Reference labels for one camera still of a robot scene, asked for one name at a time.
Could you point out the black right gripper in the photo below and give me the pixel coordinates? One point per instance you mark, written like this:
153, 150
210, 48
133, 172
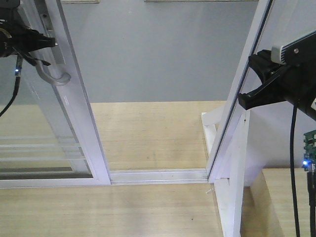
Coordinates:
297, 84

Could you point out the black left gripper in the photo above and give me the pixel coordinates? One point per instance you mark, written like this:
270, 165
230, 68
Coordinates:
15, 38

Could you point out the white door handle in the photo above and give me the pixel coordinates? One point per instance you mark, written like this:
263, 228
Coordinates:
57, 75

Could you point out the white sliding glass door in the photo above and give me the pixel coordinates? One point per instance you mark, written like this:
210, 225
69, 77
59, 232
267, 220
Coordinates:
48, 135

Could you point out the aluminium door floor track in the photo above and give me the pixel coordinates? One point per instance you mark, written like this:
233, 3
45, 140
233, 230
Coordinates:
159, 176

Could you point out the green circuit board right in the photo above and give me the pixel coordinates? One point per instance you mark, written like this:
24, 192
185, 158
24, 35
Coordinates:
309, 161

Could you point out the light wooden platform board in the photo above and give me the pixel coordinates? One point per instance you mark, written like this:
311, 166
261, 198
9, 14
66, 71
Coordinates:
135, 135

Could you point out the light wooden box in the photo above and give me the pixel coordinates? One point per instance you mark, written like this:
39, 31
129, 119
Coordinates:
267, 209

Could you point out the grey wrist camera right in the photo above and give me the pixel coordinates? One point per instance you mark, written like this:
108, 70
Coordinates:
295, 51

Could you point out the white wall panel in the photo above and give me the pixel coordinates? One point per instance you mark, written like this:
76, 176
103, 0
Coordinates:
269, 125

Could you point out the white door frame post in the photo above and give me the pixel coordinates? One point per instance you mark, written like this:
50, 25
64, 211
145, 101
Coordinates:
247, 61

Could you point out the white triangular support bracket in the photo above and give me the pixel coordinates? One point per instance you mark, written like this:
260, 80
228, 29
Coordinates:
226, 165

